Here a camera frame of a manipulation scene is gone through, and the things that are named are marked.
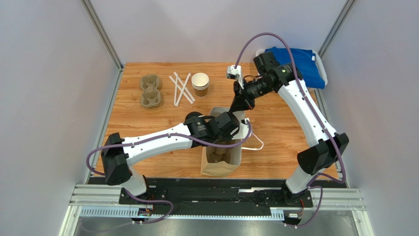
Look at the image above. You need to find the stack of paper cups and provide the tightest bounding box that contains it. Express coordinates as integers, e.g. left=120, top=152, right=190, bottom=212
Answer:
left=191, top=73, right=210, bottom=98

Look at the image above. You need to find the brown paper bag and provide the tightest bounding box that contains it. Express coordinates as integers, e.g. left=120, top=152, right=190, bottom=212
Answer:
left=201, top=124, right=264, bottom=177

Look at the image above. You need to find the cardboard cup carrier tray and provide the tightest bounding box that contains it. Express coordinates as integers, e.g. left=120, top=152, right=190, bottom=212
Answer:
left=140, top=74, right=161, bottom=108

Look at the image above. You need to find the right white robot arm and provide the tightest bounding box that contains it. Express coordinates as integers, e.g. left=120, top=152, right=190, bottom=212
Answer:
left=226, top=52, right=349, bottom=206

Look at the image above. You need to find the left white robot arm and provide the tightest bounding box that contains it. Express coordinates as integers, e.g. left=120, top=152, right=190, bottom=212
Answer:
left=101, top=112, right=249, bottom=196

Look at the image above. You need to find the white wrapped straw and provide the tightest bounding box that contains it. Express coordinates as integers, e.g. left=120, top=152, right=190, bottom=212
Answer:
left=168, top=75, right=194, bottom=105
left=173, top=72, right=196, bottom=102
left=174, top=72, right=193, bottom=107

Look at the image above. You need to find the blue folded towel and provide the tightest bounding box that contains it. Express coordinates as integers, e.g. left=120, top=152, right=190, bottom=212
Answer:
left=264, top=46, right=326, bottom=89

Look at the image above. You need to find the white plastic basket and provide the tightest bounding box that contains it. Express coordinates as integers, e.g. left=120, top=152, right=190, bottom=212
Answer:
left=255, top=49, right=329, bottom=90

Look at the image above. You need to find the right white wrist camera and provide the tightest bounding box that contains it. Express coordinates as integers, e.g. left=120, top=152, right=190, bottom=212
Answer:
left=226, top=65, right=244, bottom=89

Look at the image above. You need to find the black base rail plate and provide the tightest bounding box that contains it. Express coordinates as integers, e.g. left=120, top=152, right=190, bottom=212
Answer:
left=88, top=177, right=348, bottom=217

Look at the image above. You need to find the white slotted cable duct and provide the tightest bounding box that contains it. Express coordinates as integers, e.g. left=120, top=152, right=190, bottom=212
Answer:
left=74, top=205, right=285, bottom=221

